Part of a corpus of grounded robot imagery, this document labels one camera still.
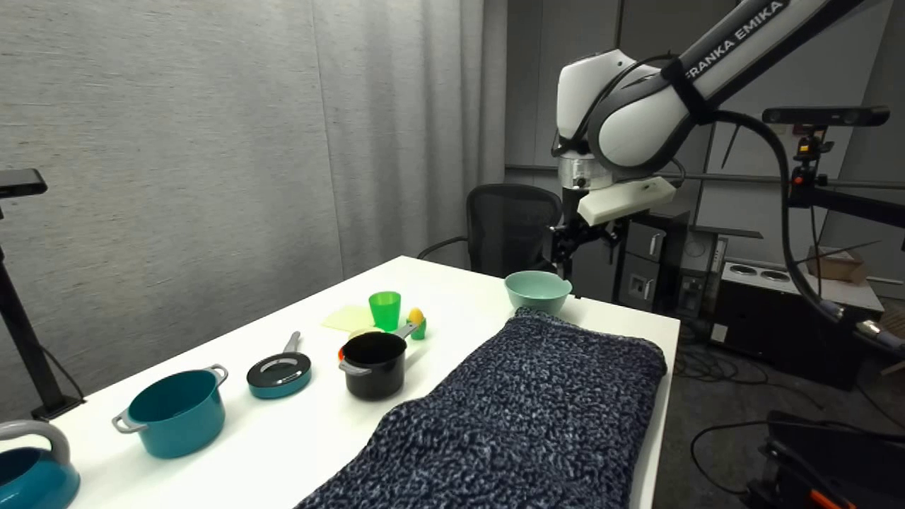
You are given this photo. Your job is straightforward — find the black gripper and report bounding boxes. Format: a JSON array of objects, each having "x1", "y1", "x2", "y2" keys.
[{"x1": 553, "y1": 187, "x2": 624, "y2": 281}]

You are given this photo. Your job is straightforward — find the dark blue speckled fleece blanket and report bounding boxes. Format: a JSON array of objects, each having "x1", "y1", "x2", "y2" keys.
[{"x1": 296, "y1": 315, "x2": 670, "y2": 509}]

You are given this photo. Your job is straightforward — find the mint green bowl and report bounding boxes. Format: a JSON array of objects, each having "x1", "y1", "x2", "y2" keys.
[{"x1": 501, "y1": 269, "x2": 577, "y2": 319}]

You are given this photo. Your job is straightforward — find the black office chair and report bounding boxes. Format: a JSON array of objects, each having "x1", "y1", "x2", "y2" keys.
[{"x1": 465, "y1": 181, "x2": 567, "y2": 283}]

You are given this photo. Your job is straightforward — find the grey computer towers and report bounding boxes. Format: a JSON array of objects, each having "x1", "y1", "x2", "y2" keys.
[{"x1": 615, "y1": 213, "x2": 731, "y2": 318}]

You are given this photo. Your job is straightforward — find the yellow green toy corn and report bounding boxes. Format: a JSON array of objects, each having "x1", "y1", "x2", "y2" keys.
[{"x1": 403, "y1": 305, "x2": 431, "y2": 345}]

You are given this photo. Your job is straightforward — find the green plastic cup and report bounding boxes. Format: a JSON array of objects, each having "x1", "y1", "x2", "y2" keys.
[{"x1": 366, "y1": 288, "x2": 404, "y2": 336}]

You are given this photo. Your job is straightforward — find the black equipment case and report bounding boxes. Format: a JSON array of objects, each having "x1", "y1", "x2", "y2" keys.
[{"x1": 708, "y1": 260, "x2": 889, "y2": 390}]

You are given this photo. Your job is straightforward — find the pale yellow plate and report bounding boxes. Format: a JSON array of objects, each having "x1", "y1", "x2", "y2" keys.
[{"x1": 322, "y1": 303, "x2": 378, "y2": 339}]

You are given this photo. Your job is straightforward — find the brown cardboard box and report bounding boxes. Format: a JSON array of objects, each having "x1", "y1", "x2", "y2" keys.
[{"x1": 807, "y1": 246, "x2": 868, "y2": 287}]

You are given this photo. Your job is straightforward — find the black boom stand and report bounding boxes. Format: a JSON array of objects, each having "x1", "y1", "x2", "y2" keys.
[{"x1": 783, "y1": 124, "x2": 905, "y2": 232}]

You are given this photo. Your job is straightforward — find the small teal frying pan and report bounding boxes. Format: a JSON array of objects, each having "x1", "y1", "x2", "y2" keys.
[{"x1": 245, "y1": 329, "x2": 315, "y2": 403}]

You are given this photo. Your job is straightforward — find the teal cooking pot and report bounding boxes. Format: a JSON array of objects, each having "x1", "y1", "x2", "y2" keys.
[{"x1": 110, "y1": 363, "x2": 233, "y2": 464}]

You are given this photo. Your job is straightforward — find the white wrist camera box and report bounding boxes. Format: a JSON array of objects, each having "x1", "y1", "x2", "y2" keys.
[{"x1": 575, "y1": 177, "x2": 683, "y2": 230}]

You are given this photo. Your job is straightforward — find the thick black arm hose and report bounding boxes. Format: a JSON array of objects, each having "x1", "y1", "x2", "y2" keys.
[{"x1": 713, "y1": 109, "x2": 905, "y2": 353}]

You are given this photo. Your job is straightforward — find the black looped floor cable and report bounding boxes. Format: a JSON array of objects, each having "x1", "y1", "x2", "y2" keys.
[{"x1": 689, "y1": 416, "x2": 778, "y2": 500}]

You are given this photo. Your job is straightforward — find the camera bar on boom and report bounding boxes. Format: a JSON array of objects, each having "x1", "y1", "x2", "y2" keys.
[{"x1": 762, "y1": 106, "x2": 894, "y2": 130}]

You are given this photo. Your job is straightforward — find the black camera tripod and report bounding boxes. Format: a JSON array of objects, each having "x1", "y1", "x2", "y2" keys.
[{"x1": 0, "y1": 168, "x2": 88, "y2": 424}]

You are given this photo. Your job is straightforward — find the teal kettle grey handle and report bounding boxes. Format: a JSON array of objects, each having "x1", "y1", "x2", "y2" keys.
[{"x1": 0, "y1": 420, "x2": 86, "y2": 509}]

